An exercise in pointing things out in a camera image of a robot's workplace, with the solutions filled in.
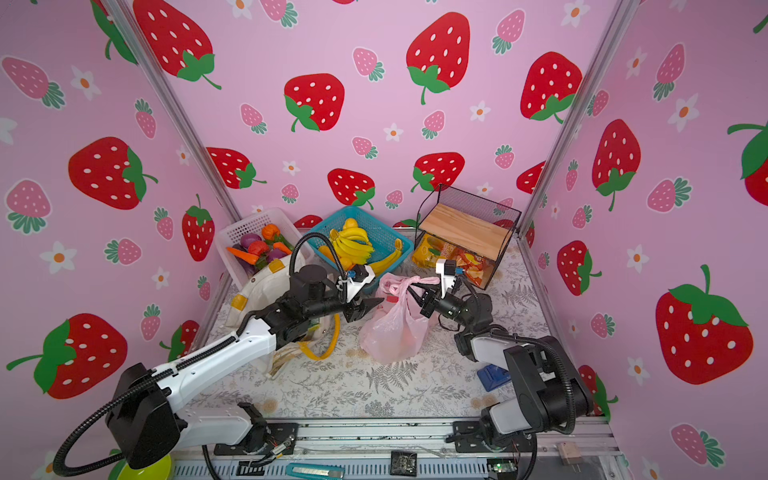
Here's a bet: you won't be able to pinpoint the small black circuit board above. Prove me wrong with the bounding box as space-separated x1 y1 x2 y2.
389 451 418 477

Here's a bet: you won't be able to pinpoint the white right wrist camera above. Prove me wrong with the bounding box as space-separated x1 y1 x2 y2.
435 259 458 298

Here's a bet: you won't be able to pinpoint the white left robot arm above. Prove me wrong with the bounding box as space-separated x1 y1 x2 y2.
53 264 380 477

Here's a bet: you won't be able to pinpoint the red toy tomato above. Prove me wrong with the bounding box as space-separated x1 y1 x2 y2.
248 240 270 257

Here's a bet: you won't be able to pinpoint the black wire wooden shelf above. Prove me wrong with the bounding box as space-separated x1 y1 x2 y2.
414 187 522 290

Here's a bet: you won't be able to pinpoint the purple toy onion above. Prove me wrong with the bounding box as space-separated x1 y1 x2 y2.
240 233 262 250
267 249 289 263

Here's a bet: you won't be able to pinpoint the blue box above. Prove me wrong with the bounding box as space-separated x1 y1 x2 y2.
477 364 511 392

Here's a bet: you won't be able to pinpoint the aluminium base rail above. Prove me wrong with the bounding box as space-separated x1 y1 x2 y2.
169 418 633 479

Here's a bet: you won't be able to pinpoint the pink plastic grocery bag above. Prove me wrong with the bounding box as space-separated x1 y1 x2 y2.
358 273 439 364

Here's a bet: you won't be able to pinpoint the orange toy carrot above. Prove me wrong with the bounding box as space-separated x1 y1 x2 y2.
226 247 259 265

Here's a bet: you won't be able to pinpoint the yellow toy banana bunch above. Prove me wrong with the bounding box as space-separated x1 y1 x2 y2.
330 227 374 265

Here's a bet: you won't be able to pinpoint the floral table mat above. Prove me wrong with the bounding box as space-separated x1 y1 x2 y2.
173 230 586 419

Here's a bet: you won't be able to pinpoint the teal utility knife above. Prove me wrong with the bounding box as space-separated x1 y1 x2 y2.
285 463 345 480

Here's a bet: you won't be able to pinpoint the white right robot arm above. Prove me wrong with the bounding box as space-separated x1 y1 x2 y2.
408 283 594 449

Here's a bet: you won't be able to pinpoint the white plastic basket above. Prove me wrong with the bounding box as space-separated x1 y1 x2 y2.
214 208 301 289

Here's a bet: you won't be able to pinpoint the white canvas tote bag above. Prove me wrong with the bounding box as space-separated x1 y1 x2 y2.
225 257 334 380

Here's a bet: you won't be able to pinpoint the yellow toy banana pair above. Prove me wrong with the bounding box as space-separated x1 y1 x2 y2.
370 238 404 277

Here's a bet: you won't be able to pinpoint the teal plastic basket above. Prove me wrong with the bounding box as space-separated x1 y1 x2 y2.
311 206 414 273

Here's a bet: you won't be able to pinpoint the green bowl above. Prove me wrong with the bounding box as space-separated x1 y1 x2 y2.
108 455 173 480

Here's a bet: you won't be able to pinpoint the orange toy papaya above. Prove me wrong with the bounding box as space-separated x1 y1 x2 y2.
318 244 334 262

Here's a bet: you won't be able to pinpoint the yellow snack packets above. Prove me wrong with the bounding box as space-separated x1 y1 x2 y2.
412 233 495 289

